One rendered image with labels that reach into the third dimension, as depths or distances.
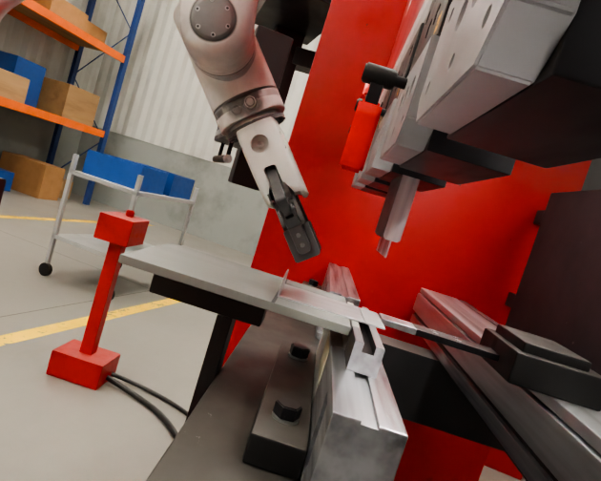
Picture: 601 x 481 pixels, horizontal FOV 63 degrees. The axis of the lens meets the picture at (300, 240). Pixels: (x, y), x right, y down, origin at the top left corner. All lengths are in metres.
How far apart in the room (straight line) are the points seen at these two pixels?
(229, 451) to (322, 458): 0.12
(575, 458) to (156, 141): 8.87
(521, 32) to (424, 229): 1.32
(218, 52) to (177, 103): 8.61
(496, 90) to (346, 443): 0.28
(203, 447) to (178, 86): 8.84
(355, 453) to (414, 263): 1.12
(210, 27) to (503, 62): 0.38
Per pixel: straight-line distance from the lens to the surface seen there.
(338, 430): 0.40
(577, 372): 0.65
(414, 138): 0.38
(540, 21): 0.19
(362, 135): 0.45
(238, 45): 0.54
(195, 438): 0.50
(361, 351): 0.49
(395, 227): 0.57
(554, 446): 0.62
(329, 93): 1.50
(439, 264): 1.50
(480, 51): 0.19
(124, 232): 2.35
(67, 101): 8.48
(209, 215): 8.57
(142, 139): 9.35
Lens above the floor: 1.11
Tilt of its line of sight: 4 degrees down
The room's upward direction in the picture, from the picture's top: 17 degrees clockwise
